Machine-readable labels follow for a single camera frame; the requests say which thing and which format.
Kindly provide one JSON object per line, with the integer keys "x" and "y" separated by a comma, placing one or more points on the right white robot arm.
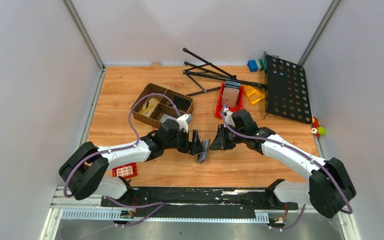
{"x": 328, "y": 187}

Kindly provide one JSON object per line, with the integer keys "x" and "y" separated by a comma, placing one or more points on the pink wallet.
{"x": 229, "y": 97}

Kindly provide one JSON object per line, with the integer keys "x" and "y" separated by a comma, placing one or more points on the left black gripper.
{"x": 193, "y": 148}

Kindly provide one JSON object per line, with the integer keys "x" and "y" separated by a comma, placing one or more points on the gold card in basket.
{"x": 148, "y": 107}

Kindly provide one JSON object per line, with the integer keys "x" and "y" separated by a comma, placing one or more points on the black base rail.
{"x": 178, "y": 204}

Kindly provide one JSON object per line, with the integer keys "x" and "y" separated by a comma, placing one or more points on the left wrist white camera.
{"x": 184, "y": 121}

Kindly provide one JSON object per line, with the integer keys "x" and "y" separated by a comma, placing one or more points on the yellow plastic frame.
{"x": 253, "y": 95}

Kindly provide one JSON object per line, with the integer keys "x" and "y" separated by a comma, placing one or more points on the red green toy pieces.
{"x": 317, "y": 129}

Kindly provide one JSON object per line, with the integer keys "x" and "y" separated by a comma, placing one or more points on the red plastic bin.
{"x": 240, "y": 100}

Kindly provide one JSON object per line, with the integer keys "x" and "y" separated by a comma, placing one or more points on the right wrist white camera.
{"x": 228, "y": 117}

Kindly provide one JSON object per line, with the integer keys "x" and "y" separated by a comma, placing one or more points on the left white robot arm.
{"x": 84, "y": 173}

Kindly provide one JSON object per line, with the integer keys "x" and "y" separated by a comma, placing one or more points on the red white small tray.
{"x": 126, "y": 171}

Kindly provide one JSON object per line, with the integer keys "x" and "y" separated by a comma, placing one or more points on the black folded tripod stand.
{"x": 210, "y": 71}

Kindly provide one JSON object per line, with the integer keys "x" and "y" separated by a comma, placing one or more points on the blue green toy block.
{"x": 257, "y": 65}

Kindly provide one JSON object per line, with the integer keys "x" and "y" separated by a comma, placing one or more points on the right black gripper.
{"x": 220, "y": 142}

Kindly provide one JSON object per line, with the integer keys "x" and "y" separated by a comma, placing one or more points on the black perforated metal tray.
{"x": 286, "y": 92}

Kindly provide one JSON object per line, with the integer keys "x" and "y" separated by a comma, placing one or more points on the silver card in basket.
{"x": 166, "y": 117}

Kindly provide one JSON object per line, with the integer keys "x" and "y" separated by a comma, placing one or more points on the wrist white camera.
{"x": 228, "y": 117}
{"x": 184, "y": 121}

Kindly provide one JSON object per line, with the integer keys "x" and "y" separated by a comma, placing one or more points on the black card in basket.
{"x": 182, "y": 104}

